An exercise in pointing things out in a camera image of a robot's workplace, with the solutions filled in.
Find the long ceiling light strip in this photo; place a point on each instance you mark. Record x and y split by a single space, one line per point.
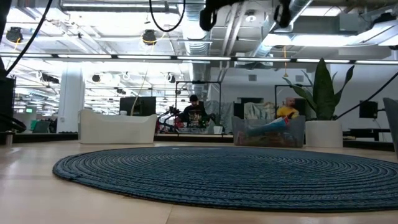
143 57

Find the green snake plant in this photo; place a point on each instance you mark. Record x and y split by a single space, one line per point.
323 93

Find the green granola bar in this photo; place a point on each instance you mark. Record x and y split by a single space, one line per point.
275 141

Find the silver ceiling duct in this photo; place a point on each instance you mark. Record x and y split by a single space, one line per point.
197 46

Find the blue granola bar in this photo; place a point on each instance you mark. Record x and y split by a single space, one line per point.
269 127

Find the person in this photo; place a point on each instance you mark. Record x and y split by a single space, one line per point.
287 110
194 113

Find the white square column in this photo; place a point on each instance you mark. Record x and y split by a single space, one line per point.
71 99

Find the round dark blue woven mat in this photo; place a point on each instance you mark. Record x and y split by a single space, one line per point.
217 180

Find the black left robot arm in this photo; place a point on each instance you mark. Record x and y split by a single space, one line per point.
7 102

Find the white plant pot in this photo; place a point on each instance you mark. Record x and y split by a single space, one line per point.
323 133

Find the black monitor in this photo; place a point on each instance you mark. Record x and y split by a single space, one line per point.
368 109
138 105

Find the black side table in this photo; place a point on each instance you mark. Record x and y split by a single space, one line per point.
368 130

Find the black aluminium table frame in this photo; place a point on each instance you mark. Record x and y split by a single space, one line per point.
37 138

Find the white plastic bin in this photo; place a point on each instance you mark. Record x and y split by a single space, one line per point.
116 127

